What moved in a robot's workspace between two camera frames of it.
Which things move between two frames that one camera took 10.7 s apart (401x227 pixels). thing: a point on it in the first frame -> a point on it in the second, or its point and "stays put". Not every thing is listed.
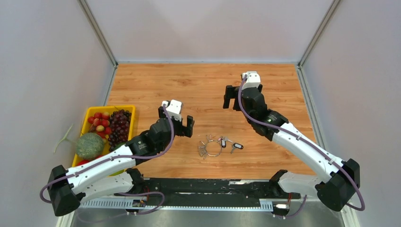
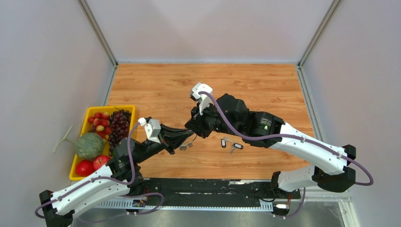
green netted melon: x=89 y=145 stays put
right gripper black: x=231 y=92 -> x=196 y=122
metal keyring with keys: x=203 y=149 -> x=183 y=146
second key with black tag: x=235 y=145 stays put
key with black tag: x=223 y=140 stays put
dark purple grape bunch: x=119 y=125 stays put
